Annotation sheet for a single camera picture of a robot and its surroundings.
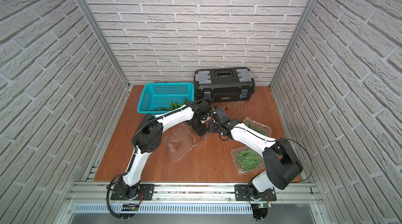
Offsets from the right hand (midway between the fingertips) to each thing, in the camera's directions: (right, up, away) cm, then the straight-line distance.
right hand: (213, 125), depth 89 cm
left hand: (-8, -2, +5) cm, 9 cm away
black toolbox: (+7, +25, +9) cm, 27 cm away
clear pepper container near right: (+17, -17, -9) cm, 26 cm away
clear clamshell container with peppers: (-19, -8, +1) cm, 21 cm away
